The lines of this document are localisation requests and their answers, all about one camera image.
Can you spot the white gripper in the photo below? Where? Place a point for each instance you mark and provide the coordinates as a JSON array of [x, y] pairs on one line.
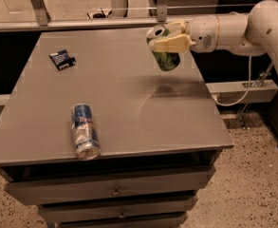
[[203, 34]]

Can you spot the green soda can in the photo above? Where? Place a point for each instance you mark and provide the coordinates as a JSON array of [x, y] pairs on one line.
[[156, 40]]

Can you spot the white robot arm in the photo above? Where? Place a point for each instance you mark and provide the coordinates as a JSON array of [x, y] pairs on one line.
[[252, 34]]

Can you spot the blue silver energy drink can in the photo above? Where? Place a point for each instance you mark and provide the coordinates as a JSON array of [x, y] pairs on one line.
[[84, 135]]

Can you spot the black object behind glass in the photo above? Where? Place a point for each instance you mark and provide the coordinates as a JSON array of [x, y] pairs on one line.
[[99, 15]]

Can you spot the dark blue snack packet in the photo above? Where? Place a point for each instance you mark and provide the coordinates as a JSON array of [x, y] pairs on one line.
[[62, 60]]

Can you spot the grey middle drawer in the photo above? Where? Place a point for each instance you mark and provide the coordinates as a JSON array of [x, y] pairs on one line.
[[118, 209]]

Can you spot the grey drawer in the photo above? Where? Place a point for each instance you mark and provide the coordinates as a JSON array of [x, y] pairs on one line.
[[169, 220], [118, 209], [110, 186]]

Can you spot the grey bottom drawer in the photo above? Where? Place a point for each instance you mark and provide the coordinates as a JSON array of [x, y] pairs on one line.
[[169, 220]]

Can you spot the grey top drawer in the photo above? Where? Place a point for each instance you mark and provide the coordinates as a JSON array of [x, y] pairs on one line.
[[110, 186]]

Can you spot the metal railing frame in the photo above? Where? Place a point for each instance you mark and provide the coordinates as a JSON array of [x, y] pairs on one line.
[[22, 15]]

